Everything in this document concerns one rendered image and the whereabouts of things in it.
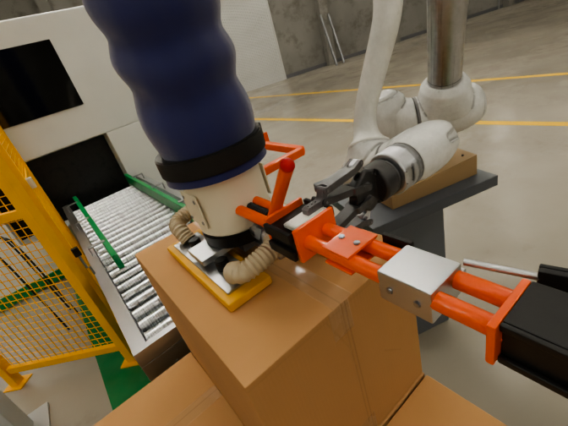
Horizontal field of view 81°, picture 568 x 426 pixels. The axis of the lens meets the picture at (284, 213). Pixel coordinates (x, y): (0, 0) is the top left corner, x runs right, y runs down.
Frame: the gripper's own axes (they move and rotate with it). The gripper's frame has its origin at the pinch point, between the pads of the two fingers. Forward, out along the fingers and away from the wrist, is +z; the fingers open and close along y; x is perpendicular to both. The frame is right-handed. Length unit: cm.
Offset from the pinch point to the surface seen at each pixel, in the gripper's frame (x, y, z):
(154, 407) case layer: 44, 53, 38
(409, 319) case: -4.7, 31.9, -16.2
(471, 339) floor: 12, 108, -76
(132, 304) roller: 101, 53, 30
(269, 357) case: -3.5, 13.1, 15.5
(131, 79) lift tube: 22.6, -28.5, 10.2
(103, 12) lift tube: 21.8, -38.0, 10.1
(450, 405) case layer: -13, 53, -16
